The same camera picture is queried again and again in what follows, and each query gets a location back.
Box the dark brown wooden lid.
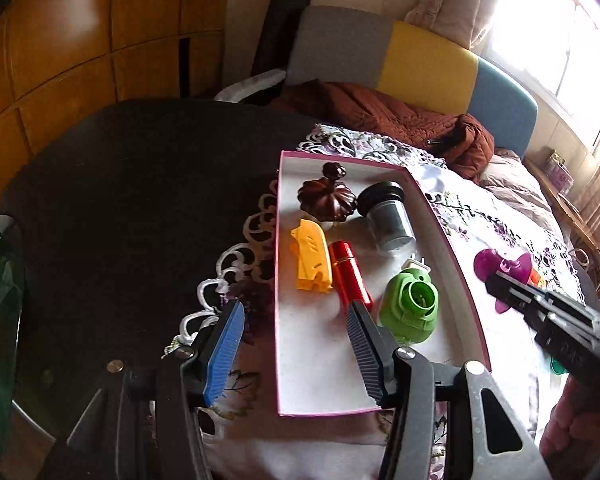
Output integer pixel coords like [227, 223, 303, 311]
[297, 162, 358, 222]

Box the purple gift box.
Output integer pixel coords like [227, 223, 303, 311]
[544, 150, 574, 194]

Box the multicolour sofa backrest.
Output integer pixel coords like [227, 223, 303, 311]
[286, 6, 538, 156]

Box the beige duvet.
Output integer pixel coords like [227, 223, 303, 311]
[478, 148, 565, 242]

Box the green round plastic part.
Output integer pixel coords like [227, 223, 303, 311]
[379, 255, 439, 344]

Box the red metallic bottle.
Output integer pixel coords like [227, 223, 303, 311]
[328, 240, 374, 313]

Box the grey jar black lid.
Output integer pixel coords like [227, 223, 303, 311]
[358, 181, 416, 254]

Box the brown puffy jacket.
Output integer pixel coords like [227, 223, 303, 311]
[268, 79, 495, 181]

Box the magenta plastic spool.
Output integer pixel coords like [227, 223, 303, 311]
[474, 248, 533, 285]

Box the pink white tray box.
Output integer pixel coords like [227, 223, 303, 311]
[274, 151, 491, 417]

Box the teal plastic holder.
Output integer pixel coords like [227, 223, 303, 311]
[550, 356, 568, 376]

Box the yellow plastic part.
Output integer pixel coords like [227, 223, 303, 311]
[290, 219, 332, 294]

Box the wooden side shelf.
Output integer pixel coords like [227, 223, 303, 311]
[522, 157, 600, 276]

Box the orange cube block piece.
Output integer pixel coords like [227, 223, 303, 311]
[528, 269, 546, 288]

